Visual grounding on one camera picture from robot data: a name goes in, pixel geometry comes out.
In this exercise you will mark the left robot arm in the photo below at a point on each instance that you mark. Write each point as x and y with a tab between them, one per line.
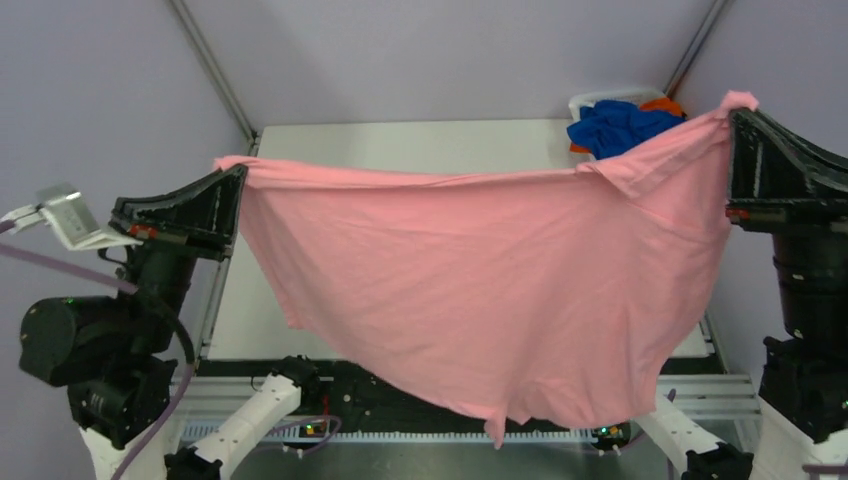
125	360

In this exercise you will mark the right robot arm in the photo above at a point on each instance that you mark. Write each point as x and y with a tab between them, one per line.
804	384

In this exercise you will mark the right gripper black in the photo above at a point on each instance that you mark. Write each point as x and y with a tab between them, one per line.
775	180

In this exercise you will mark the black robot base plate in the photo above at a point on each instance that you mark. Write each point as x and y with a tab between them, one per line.
367	404

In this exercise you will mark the pink t shirt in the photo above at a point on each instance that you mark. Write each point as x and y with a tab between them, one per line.
555	294

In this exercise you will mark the white plastic laundry basket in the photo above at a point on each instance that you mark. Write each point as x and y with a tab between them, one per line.
633	95

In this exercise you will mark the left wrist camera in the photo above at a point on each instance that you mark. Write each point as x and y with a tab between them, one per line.
64	210

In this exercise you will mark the blue t shirt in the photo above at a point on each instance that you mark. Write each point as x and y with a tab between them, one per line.
616	126

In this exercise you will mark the orange t shirt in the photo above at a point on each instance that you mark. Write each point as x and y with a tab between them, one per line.
662	104

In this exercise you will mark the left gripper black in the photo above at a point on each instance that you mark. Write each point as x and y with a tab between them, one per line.
200	214

